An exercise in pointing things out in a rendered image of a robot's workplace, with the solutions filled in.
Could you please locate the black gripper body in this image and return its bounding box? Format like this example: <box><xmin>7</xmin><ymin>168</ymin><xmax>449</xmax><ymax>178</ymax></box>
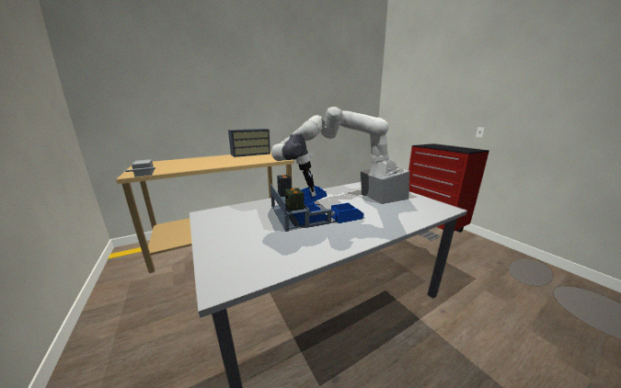
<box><xmin>299</xmin><ymin>161</ymin><xmax>311</xmax><ymax>177</ymax></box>

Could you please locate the olive green case with orange latches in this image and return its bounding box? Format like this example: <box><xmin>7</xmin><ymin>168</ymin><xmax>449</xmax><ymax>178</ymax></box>
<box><xmin>285</xmin><ymin>188</ymin><xmax>304</xmax><ymax>211</ymax></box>

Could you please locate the grey shelf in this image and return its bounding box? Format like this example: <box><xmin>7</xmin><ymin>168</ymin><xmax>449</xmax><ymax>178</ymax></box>
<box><xmin>270</xmin><ymin>184</ymin><xmax>335</xmax><ymax>232</ymax></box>

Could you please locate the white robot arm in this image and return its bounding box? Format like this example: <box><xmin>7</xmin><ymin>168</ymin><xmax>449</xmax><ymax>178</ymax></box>
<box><xmin>271</xmin><ymin>107</ymin><xmax>400</xmax><ymax>176</ymax></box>

